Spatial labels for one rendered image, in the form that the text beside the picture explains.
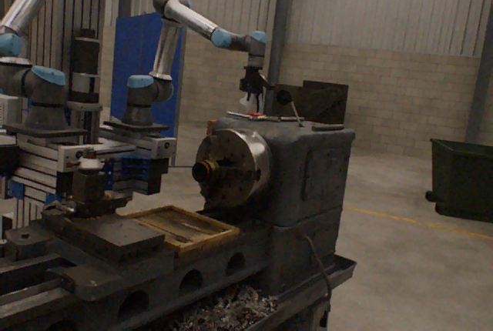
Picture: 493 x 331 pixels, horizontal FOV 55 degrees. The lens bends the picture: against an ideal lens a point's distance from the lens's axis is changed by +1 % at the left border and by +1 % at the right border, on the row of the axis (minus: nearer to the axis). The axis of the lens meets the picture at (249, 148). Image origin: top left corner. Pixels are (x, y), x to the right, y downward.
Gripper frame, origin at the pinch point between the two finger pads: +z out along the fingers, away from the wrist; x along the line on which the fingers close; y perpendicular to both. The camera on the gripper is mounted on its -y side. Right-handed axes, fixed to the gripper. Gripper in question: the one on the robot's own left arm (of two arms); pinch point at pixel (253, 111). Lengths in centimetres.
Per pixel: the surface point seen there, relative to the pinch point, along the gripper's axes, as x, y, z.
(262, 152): 25.6, -25.2, 13.1
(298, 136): 13.2, -33.0, 5.9
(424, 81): -946, 218, -50
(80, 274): 104, -27, 40
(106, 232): 92, -21, 33
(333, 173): -22.4, -32.8, 24.5
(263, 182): 26.0, -27.5, 24.5
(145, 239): 86, -31, 33
